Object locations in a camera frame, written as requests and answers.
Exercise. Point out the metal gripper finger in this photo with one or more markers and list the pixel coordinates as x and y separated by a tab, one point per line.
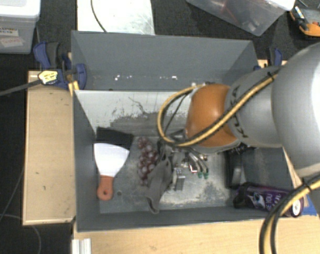
180	182

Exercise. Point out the grey cloth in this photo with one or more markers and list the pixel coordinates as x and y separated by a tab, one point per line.
159	180

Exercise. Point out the black rectangular box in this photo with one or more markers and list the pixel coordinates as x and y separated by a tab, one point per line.
233	168

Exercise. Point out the purple toy grape bunch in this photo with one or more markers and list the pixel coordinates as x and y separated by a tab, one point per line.
147	159

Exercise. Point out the purple printed bottle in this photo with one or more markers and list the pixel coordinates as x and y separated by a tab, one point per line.
263	198

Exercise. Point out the grey metal bin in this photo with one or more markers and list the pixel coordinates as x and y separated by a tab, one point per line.
154	59

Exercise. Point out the pale wood board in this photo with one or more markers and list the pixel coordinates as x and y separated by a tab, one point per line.
48	152

